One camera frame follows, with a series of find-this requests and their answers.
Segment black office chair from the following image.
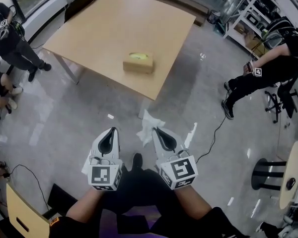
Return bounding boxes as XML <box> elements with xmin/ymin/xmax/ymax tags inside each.
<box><xmin>264</xmin><ymin>65</ymin><xmax>298</xmax><ymax>124</ymax></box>

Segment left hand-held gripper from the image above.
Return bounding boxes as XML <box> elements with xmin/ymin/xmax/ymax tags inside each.
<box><xmin>88</xmin><ymin>127</ymin><xmax>124</xmax><ymax>192</ymax></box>

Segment person's black shoe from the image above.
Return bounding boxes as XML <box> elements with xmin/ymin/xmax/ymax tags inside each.
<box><xmin>133</xmin><ymin>153</ymin><xmax>144</xmax><ymax>172</ymax></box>

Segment tan tissue box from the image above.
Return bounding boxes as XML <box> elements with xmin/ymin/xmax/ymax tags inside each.
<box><xmin>123</xmin><ymin>51</ymin><xmax>155</xmax><ymax>75</ymax></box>

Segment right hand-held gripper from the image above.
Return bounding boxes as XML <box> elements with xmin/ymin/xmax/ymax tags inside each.
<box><xmin>151</xmin><ymin>127</ymin><xmax>199</xmax><ymax>191</ymax></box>

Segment black power cable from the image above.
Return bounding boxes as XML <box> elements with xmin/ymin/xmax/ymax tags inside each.
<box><xmin>195</xmin><ymin>93</ymin><xmax>229</xmax><ymax>164</ymax></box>

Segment person's black trousers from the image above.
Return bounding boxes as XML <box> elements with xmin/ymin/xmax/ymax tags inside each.
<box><xmin>99</xmin><ymin>166</ymin><xmax>180</xmax><ymax>218</ymax></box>

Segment white storage shelf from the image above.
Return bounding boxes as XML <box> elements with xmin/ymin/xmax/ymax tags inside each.
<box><xmin>222</xmin><ymin>0</ymin><xmax>298</xmax><ymax>59</ymax></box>

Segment person's black shirt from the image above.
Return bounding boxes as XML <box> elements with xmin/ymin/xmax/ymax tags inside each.
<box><xmin>49</xmin><ymin>206</ymin><xmax>250</xmax><ymax>238</ymax></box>

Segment white tissue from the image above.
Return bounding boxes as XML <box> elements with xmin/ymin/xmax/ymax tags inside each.
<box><xmin>136</xmin><ymin>109</ymin><xmax>166</xmax><ymax>148</ymax></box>

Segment black flat panel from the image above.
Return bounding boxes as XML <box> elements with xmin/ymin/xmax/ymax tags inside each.
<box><xmin>47</xmin><ymin>183</ymin><xmax>79</xmax><ymax>212</ymax></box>

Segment black backpack green stripes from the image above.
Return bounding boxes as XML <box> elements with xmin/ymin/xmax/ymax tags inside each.
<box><xmin>262</xmin><ymin>18</ymin><xmax>298</xmax><ymax>51</ymax></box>

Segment person's left forearm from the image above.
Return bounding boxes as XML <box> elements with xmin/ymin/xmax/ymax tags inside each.
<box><xmin>64</xmin><ymin>188</ymin><xmax>108</xmax><ymax>224</ymax></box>

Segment wooden chair back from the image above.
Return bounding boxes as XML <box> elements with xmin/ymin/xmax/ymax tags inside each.
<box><xmin>6</xmin><ymin>183</ymin><xmax>56</xmax><ymax>238</ymax></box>

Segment round wooden table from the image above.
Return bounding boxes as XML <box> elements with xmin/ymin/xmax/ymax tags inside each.
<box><xmin>279</xmin><ymin>140</ymin><xmax>298</xmax><ymax>210</ymax></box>

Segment person's right forearm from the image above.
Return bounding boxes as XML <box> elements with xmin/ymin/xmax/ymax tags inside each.
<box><xmin>173</xmin><ymin>186</ymin><xmax>214</xmax><ymax>220</ymax></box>

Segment thin black cable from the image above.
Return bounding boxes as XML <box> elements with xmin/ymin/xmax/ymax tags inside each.
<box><xmin>4</xmin><ymin>164</ymin><xmax>51</xmax><ymax>212</ymax></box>

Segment black trash bin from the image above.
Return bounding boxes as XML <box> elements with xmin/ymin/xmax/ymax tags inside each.
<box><xmin>207</xmin><ymin>9</ymin><xmax>222</xmax><ymax>25</ymax></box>

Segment white table leg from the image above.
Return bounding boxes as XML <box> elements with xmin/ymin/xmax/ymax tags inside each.
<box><xmin>138</xmin><ymin>99</ymin><xmax>152</xmax><ymax>119</ymax></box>
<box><xmin>53</xmin><ymin>53</ymin><xmax>80</xmax><ymax>85</ymax></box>

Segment black computer mouse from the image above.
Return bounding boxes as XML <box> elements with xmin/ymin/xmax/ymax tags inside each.
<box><xmin>285</xmin><ymin>178</ymin><xmax>297</xmax><ymax>191</ymax></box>

